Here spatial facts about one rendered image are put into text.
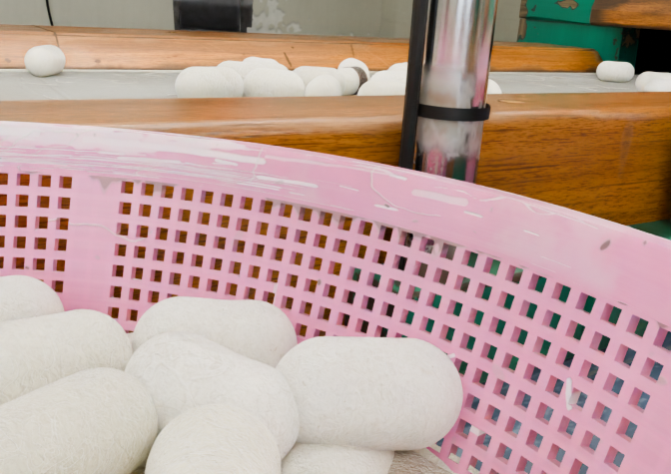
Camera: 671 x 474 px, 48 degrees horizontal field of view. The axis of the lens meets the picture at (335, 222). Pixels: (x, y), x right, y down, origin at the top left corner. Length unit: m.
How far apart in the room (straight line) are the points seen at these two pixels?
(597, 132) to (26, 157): 0.22
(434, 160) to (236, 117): 0.06
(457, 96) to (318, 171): 0.09
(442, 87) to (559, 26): 0.73
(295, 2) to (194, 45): 2.10
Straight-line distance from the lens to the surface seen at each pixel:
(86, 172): 0.18
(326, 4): 2.77
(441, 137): 0.23
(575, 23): 0.94
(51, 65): 0.53
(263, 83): 0.42
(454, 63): 0.23
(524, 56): 0.81
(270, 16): 2.67
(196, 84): 0.40
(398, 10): 2.79
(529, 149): 0.29
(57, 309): 0.16
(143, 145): 0.17
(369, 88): 0.42
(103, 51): 0.59
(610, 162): 0.33
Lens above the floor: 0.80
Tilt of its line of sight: 17 degrees down
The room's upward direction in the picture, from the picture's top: 4 degrees clockwise
